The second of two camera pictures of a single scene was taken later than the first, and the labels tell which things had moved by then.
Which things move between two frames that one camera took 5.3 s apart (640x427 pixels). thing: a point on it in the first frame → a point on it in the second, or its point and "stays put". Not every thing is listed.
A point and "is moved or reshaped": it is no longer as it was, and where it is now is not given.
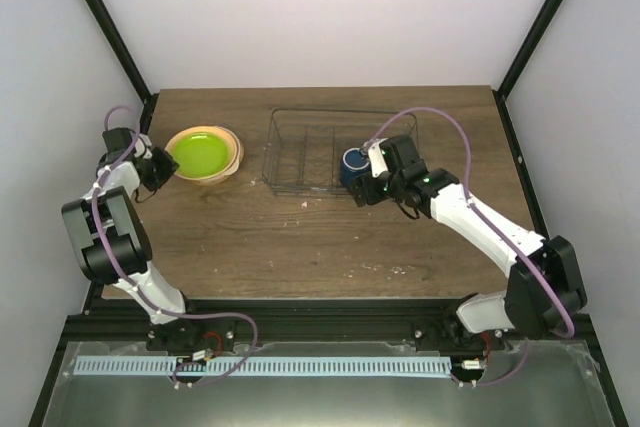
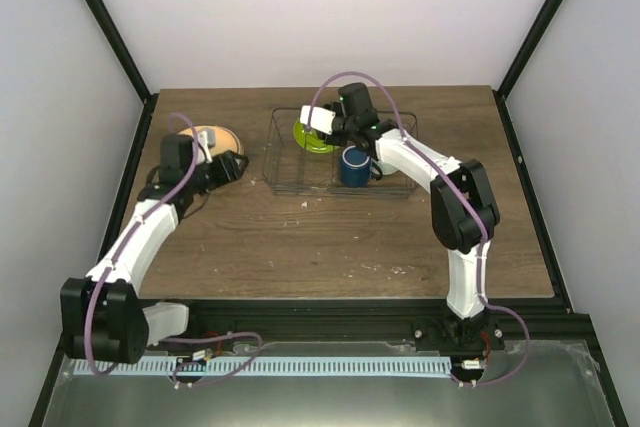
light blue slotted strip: [121, 366] stays put
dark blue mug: [355, 162] stays put
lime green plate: [200, 154] is moved or reshaped
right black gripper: [362, 188] → [333, 141]
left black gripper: [168, 167] → [228, 171]
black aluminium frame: [322, 321] stays put
